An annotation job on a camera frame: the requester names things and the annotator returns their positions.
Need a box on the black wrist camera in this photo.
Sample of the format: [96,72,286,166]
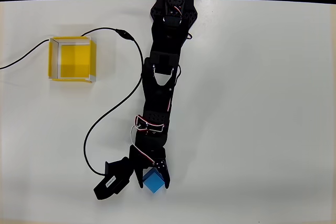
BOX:
[93,156,132,201]

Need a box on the black camera cable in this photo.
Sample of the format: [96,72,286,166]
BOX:
[0,26,144,176]

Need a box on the yellow open box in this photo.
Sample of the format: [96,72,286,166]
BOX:
[47,36,98,84]

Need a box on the blue cube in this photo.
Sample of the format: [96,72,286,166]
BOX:
[142,168,166,194]

